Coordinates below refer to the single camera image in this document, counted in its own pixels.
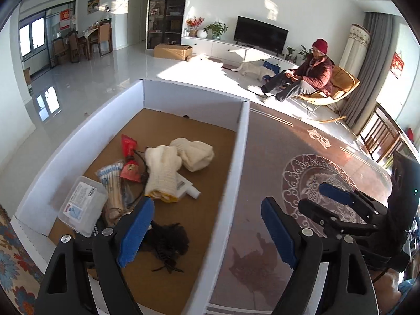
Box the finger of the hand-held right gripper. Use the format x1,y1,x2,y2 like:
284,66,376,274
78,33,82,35
318,182,391,224
298,198,379,237

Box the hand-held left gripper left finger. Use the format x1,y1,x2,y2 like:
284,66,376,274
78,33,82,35
34,197,155,315

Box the brown cardboard box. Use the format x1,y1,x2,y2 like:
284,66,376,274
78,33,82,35
154,43,193,61

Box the red wall decoration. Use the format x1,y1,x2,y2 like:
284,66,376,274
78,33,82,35
390,52,404,79

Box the white cardboard container box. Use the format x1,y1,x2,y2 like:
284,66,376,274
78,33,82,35
10,79,251,315

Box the blue bag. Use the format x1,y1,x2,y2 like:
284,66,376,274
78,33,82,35
262,61,280,81

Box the dining table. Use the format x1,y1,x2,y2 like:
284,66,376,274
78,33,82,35
77,28,101,60

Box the white cat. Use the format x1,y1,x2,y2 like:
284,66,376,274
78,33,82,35
231,62,274,81

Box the grey curtain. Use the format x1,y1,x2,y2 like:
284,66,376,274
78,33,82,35
341,12,394,135

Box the window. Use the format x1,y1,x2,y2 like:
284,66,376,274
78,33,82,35
19,16,45,58

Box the light-backed dining chair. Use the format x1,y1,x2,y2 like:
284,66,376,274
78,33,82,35
98,21,114,56

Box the green potted plant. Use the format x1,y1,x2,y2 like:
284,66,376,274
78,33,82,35
204,20,229,40

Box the small white tube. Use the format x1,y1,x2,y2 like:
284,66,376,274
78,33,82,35
175,174,201,201

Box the black television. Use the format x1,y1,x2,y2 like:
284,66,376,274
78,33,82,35
234,16,289,54

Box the dark dining chair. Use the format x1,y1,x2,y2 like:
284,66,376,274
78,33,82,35
67,32,81,63
52,38,68,59

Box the red paper packet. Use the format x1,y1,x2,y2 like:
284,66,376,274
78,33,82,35
121,134,138,158

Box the white TV cabinet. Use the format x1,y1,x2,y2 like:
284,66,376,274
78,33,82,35
181,36,296,73

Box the white door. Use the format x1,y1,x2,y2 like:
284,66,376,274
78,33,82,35
129,0,146,43

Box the person's right hand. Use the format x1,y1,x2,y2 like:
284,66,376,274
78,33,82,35
372,269,404,312

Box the tan lounge chair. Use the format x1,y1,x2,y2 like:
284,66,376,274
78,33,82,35
298,66,360,123

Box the red gold pouch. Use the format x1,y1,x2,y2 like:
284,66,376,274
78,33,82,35
120,161,142,182

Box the red flower bouquet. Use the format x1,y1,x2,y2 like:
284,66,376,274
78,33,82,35
186,16,204,37

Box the dark glass display cabinet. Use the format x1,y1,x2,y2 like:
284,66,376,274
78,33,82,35
146,0,190,51

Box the clear plastic lidded box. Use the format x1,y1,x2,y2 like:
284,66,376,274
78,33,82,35
57,175,109,238

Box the wooden slatted chair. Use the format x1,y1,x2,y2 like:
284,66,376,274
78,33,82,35
359,102,404,165

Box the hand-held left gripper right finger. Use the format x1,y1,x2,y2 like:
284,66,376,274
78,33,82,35
261,197,378,315

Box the white standing air conditioner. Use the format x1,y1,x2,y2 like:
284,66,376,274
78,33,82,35
339,24,372,73

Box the cotton swab pack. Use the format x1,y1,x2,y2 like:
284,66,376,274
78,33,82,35
96,159,128,217

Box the white knit glove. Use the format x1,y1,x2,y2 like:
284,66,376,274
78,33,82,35
144,145,182,203
170,137,215,172

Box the floral blanket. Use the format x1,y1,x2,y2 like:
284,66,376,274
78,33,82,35
0,205,45,315

